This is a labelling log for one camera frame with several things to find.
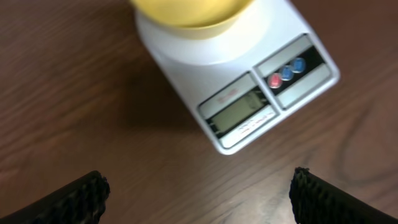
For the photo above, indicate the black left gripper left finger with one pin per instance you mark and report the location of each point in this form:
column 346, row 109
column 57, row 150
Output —
column 82, row 201

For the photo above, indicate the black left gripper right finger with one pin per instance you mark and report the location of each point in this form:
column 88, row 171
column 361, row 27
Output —
column 315, row 201

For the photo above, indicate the white digital kitchen scale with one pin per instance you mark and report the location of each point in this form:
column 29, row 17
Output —
column 240, row 84

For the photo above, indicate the yellow plastic bowl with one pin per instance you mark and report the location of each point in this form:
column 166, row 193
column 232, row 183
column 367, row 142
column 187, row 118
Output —
column 192, row 19

